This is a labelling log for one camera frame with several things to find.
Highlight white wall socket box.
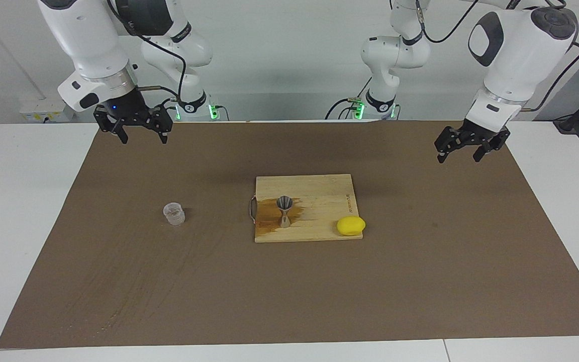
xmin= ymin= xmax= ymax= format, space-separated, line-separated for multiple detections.
xmin=20 ymin=98 xmax=75 ymax=123

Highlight bamboo cutting board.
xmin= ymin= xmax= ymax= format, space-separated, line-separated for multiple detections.
xmin=249 ymin=174 xmax=364 ymax=243

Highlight yellow lemon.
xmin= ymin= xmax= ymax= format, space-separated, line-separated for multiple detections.
xmin=337 ymin=216 xmax=366 ymax=236

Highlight steel double jigger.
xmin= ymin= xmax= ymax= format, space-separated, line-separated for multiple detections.
xmin=276 ymin=196 xmax=294 ymax=229

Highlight black base power cable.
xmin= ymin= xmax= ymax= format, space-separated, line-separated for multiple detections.
xmin=325 ymin=74 xmax=373 ymax=120

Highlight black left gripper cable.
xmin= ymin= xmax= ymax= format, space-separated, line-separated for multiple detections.
xmin=413 ymin=0 xmax=579 ymax=112

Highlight brown table mat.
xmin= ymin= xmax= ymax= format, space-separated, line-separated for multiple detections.
xmin=0 ymin=121 xmax=579 ymax=349

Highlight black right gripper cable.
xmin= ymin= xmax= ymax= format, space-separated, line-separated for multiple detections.
xmin=106 ymin=0 xmax=187 ymax=104

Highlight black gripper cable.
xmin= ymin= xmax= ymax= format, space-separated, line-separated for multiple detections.
xmin=413 ymin=0 xmax=579 ymax=112
xmin=106 ymin=0 xmax=187 ymax=104

